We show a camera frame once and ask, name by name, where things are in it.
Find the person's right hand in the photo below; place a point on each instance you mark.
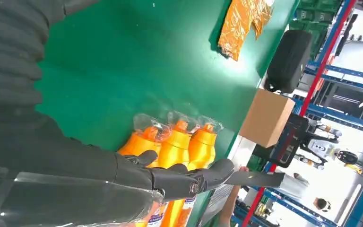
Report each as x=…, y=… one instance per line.
x=243, y=169

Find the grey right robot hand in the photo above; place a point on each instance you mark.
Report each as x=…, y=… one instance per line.
x=59, y=175

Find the brown cardboard box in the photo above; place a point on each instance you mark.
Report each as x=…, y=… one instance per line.
x=266, y=119

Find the white and black background robot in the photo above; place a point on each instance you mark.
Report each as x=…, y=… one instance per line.
x=319, y=147

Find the background person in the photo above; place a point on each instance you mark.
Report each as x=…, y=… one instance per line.
x=322, y=204

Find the blue and red shelf rack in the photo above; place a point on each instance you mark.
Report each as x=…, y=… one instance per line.
x=341, y=119

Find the black case with white label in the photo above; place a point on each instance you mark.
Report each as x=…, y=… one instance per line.
x=289, y=59

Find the green table mat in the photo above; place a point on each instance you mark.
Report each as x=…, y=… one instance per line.
x=122, y=62

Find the yellow plastic sheet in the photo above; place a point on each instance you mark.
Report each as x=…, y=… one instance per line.
x=238, y=28

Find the green crates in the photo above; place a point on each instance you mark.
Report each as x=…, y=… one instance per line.
x=313, y=15

